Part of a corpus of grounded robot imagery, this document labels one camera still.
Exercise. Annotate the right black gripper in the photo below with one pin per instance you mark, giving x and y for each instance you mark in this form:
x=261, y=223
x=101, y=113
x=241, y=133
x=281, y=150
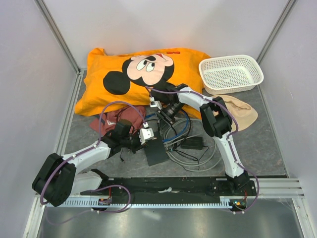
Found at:
x=162, y=112

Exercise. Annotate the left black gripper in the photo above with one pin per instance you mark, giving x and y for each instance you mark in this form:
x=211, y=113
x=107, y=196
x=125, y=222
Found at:
x=138, y=146

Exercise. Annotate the black network switch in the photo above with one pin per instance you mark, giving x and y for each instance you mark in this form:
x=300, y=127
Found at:
x=155, y=151

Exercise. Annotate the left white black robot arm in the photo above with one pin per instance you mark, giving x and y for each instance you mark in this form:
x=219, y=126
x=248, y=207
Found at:
x=61, y=175

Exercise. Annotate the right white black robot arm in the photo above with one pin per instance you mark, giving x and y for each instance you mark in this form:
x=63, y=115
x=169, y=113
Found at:
x=216, y=120

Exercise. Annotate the red cloth garment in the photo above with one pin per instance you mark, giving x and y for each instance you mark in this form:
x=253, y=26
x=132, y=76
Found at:
x=110, y=119

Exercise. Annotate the black power adapter brick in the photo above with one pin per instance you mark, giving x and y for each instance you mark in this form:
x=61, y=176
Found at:
x=195, y=143

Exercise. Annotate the orange cartoon mouse pillow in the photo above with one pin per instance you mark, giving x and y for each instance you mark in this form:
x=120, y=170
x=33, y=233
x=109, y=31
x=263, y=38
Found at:
x=126, y=77

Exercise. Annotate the white perforated plastic basket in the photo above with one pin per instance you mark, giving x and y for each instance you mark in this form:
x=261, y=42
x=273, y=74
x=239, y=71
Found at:
x=230, y=74

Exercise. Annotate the beige cloth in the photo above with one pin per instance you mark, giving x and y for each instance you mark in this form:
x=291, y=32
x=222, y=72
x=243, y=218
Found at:
x=244, y=114

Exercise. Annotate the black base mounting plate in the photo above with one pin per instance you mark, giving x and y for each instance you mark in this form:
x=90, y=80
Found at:
x=215, y=186

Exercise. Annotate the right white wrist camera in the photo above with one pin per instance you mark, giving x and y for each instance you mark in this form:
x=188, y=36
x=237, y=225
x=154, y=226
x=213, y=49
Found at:
x=156, y=104

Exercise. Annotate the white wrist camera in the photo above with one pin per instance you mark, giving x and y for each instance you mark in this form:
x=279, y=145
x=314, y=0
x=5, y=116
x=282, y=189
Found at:
x=156, y=104
x=146, y=134

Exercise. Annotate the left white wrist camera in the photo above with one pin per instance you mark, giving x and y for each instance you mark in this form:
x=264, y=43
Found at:
x=146, y=134

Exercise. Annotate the grey slotted cable duct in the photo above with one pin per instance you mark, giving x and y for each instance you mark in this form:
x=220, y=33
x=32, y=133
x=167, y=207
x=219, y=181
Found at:
x=95, y=202

